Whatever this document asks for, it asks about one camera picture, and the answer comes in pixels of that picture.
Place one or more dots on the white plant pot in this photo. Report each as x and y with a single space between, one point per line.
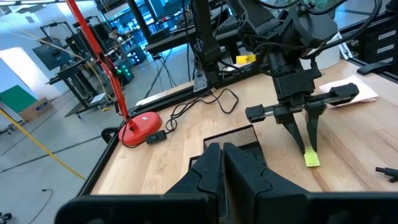
326 56

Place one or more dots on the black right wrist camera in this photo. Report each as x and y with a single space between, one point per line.
297 85

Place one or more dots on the cardboard box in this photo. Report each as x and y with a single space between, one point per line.
35 110

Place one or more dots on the pink sticky note pad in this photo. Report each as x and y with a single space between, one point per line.
363 93

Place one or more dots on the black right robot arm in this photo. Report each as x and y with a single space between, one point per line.
267 18

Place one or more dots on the computer tower with green lights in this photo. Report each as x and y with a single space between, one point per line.
126 73

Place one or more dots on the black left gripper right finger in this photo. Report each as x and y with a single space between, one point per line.
248 193

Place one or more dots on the black aluminium rig frame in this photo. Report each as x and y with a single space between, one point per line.
94 174

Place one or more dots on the black mesh desk organizer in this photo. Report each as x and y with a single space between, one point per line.
236 137

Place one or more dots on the black workbench with keyboard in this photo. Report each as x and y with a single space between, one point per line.
174 40

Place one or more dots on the black pen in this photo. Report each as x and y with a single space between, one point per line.
387 171

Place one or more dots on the person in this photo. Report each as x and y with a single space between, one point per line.
114 32

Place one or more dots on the black labelled drawer unit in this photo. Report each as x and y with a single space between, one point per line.
379 43

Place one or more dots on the black table clamp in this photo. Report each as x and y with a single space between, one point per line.
373 68

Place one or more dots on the green board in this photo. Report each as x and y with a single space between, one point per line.
17 99

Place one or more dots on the black desk with dark monitor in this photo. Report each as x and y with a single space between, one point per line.
51 57

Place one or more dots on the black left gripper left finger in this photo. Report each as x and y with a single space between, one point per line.
199 186

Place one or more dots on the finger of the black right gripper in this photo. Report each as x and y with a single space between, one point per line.
293 130
312 124

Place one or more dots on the red desk lamp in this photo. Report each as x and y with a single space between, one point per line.
143 124

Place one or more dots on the lime green sticky pad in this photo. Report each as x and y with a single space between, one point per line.
311 159

